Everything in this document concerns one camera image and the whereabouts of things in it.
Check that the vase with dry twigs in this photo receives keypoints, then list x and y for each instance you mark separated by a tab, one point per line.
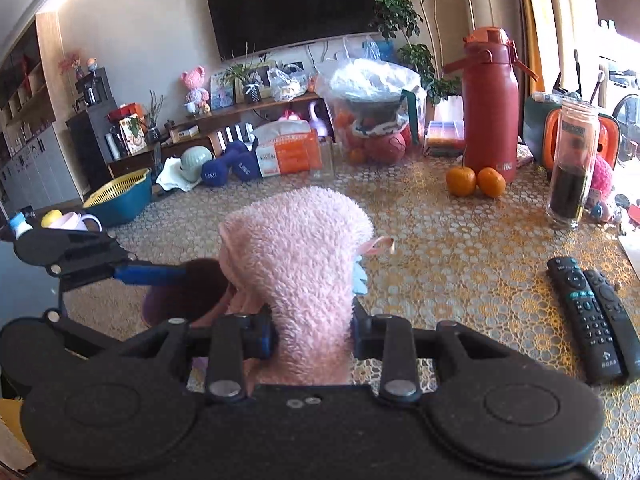
154	132

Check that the teal basin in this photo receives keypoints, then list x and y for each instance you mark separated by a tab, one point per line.
125	207

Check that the yellow colander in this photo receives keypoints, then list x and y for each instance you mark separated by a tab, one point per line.
117	187

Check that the clear plastic organiser box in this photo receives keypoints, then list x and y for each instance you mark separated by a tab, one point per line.
445	137

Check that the picture card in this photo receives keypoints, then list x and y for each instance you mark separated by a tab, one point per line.
222	91

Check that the small potted plant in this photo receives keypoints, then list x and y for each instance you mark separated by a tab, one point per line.
250	91

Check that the black wall television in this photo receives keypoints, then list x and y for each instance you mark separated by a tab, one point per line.
295	5

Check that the grey bowl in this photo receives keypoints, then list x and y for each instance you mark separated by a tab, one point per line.
375	106

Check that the red ball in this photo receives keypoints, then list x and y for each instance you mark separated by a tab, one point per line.
385	148

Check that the wooden television cabinet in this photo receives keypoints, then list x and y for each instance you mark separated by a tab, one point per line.
210	125

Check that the photo frame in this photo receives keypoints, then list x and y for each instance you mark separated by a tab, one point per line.
262	80

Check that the clear glass tea bottle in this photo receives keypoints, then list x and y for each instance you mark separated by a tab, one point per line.
570	190

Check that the clear drinking glass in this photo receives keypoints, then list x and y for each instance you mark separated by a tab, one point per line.
323	160

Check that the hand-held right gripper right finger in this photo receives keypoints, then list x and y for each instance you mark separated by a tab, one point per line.
362	335

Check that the white router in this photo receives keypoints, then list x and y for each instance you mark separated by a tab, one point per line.
235	135

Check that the pink fluffy toy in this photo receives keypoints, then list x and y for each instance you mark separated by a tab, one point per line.
605	180

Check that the blue dumbbell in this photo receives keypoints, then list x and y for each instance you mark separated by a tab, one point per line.
246	169
215	172

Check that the small orange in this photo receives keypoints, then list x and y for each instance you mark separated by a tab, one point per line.
356	156

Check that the red thermos bottle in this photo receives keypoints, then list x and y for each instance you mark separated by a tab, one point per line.
490	110

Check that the tall green houseplant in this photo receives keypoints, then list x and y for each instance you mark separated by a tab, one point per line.
395	15

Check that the pink flower vase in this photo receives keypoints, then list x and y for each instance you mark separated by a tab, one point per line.
70	62

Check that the pale green bowl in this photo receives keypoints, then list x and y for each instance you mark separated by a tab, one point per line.
196	162

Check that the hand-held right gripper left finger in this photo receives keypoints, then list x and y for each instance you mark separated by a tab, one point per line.
267	340

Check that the pink fluffy towel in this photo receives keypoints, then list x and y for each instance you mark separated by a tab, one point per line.
300	260

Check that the pink ribbed cup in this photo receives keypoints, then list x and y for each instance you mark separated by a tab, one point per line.
170	300

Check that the black remote control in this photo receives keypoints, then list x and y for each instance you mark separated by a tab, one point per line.
620	325
585	320

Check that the white cloth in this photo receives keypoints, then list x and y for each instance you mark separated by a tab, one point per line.
172	177

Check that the pink mug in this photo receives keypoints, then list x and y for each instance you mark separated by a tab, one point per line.
75	221

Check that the clear plastic bag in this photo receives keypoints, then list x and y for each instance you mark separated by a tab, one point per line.
370	77

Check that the orange tissue box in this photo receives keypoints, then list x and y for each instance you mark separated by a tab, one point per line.
295	155

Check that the colourful printed box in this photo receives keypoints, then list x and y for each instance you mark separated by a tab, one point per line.
132	135

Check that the light blue cloth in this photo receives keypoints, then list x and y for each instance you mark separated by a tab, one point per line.
359	277

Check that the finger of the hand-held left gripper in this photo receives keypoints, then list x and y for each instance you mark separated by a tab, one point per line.
100	332
150	273

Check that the black cabinet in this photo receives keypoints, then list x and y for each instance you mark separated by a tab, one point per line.
87	155

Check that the white bottle blue cap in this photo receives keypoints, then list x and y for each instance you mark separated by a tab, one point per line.
20	225

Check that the black coffee machine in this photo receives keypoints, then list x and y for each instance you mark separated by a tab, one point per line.
92	90

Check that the white plastic bag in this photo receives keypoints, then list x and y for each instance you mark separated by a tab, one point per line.
287	85

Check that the wooden wall shelf unit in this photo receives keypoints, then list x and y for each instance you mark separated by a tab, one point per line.
25	100

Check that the orange with stem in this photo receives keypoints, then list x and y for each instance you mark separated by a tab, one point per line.
461	182

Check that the yellow curtain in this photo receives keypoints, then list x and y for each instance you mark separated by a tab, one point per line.
532	20

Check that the pink bear toy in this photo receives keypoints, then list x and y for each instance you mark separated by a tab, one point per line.
195	90

